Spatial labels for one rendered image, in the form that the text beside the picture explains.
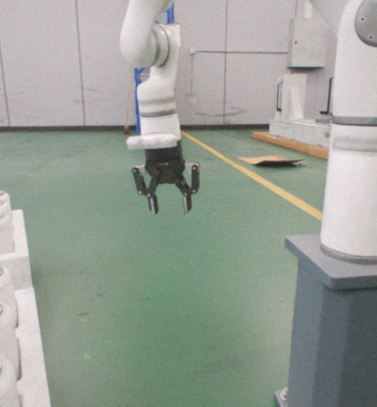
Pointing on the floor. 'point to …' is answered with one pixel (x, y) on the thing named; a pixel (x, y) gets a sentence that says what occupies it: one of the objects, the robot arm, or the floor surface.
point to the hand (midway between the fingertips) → (170, 207)
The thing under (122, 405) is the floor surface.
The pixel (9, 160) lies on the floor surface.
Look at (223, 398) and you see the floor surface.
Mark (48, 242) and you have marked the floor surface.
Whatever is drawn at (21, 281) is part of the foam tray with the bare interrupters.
